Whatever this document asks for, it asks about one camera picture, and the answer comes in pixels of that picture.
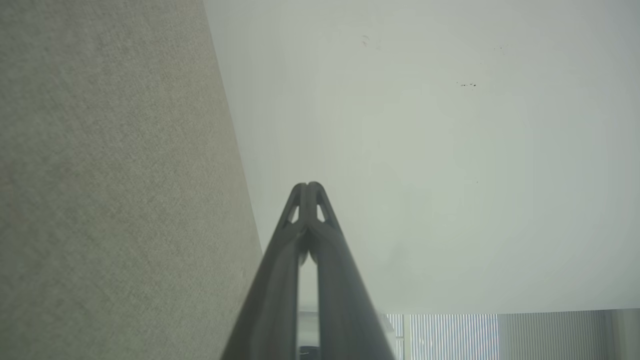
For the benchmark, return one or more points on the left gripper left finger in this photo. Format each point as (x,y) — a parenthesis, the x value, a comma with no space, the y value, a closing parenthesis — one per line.
(272,300)

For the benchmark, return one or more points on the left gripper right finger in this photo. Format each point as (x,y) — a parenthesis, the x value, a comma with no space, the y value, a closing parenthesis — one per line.
(345,305)

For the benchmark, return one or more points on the white vertical window blinds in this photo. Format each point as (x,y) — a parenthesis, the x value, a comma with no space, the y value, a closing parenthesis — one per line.
(450,337)

